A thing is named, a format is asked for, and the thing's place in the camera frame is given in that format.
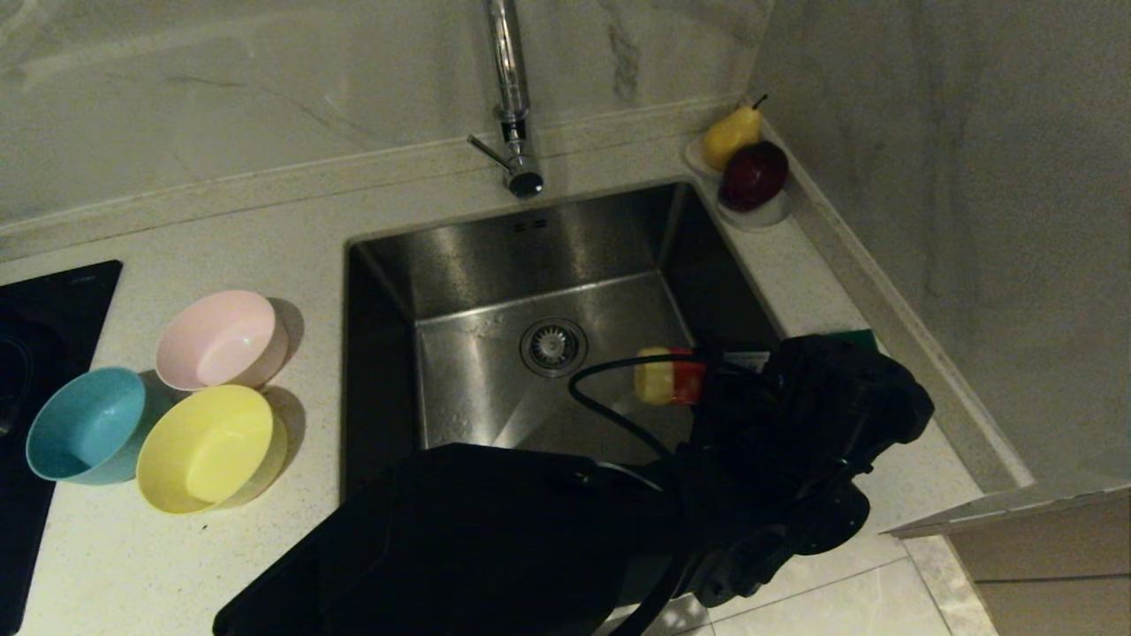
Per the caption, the stainless steel sink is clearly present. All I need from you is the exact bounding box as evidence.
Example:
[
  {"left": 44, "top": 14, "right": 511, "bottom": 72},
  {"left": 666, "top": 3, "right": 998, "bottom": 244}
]
[{"left": 340, "top": 179, "right": 796, "bottom": 504}]

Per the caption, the white fruit dish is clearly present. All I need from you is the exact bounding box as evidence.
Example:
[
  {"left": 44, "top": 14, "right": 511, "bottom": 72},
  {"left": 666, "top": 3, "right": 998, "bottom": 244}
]
[{"left": 682, "top": 137, "right": 793, "bottom": 232}]

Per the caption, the yellow pear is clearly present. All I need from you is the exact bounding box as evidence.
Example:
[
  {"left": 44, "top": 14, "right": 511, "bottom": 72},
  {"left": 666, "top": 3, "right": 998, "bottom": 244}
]
[{"left": 702, "top": 95, "right": 768, "bottom": 171}]

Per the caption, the pink bowl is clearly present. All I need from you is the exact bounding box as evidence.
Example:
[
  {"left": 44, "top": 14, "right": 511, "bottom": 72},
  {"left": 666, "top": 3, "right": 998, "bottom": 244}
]
[{"left": 156, "top": 290, "right": 291, "bottom": 392}]

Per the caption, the round metal sink drain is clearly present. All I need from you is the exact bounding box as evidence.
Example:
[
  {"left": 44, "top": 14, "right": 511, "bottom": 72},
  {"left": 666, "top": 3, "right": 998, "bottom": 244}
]
[{"left": 520, "top": 318, "right": 588, "bottom": 379}]

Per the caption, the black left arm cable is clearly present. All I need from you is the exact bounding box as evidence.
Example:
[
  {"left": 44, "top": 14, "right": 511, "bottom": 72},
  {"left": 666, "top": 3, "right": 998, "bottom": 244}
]
[{"left": 568, "top": 352, "right": 770, "bottom": 465}]

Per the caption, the black burner ring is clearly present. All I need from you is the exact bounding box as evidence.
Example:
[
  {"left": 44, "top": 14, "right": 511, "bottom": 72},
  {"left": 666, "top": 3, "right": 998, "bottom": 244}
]
[{"left": 0, "top": 334, "right": 38, "bottom": 434}]

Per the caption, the chrome faucet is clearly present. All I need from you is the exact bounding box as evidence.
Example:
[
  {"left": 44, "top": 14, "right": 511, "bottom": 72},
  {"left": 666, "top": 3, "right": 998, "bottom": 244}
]
[{"left": 467, "top": 0, "right": 545, "bottom": 200}]

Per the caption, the yellow bowl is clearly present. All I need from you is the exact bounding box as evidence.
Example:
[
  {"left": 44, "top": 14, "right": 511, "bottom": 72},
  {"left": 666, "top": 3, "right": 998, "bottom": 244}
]
[{"left": 135, "top": 384, "right": 288, "bottom": 516}]

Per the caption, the dark red apple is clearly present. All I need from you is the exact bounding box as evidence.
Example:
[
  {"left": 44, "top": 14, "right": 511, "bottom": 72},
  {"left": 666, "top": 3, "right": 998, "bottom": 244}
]
[{"left": 720, "top": 141, "right": 790, "bottom": 213}]

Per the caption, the black glass cooktop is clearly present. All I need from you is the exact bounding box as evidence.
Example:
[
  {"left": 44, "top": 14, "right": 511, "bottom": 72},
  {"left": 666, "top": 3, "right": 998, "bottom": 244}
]
[{"left": 0, "top": 259, "right": 123, "bottom": 636}]

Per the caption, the blue bowl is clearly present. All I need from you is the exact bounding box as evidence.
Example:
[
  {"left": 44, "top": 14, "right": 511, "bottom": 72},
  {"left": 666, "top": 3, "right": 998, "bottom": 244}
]
[{"left": 25, "top": 367, "right": 149, "bottom": 486}]

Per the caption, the beige wooden cabinet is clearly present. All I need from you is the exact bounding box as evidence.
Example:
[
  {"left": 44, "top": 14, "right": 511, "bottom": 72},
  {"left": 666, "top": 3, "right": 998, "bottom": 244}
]
[{"left": 884, "top": 484, "right": 1131, "bottom": 636}]

